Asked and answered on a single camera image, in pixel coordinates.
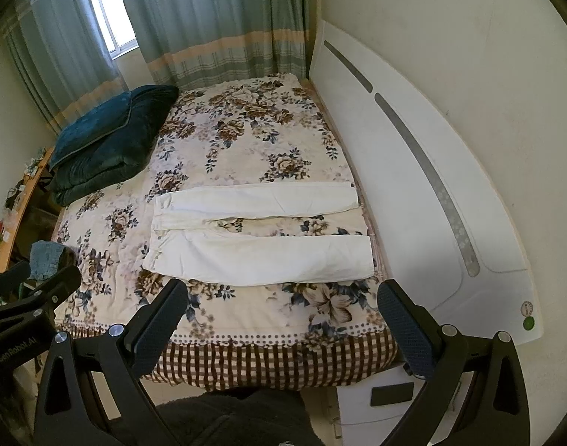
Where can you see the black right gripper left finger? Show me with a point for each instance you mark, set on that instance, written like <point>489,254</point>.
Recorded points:
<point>69,409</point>

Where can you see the green striped curtain left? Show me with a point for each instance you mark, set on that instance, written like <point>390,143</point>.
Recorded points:
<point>61,56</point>

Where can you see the green striped curtain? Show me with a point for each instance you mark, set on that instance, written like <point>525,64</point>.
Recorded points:
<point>195,43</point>
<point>61,56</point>

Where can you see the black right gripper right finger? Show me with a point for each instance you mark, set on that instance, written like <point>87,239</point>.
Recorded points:
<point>495,409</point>

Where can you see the dark teal folded quilt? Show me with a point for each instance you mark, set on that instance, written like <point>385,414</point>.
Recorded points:
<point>110,144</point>

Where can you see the white pants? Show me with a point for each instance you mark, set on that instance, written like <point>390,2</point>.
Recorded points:
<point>188,242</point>

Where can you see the window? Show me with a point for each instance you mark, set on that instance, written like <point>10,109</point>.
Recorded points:
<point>115,26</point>

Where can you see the wooden side desk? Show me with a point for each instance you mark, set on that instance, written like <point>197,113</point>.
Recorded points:
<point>11,221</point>

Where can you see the white bedside drawer cabinet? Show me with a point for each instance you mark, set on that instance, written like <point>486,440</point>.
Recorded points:
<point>372,408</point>

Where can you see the white bed headboard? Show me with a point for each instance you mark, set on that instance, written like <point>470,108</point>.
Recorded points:
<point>447,237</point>

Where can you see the green striped curtain right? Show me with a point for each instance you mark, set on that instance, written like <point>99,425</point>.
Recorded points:
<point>195,43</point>

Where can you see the blue denim cloth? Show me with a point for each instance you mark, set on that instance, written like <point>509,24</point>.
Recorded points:
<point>44,259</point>

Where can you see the dark fuzzy garment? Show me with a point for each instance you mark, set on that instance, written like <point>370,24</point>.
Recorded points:
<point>241,416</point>

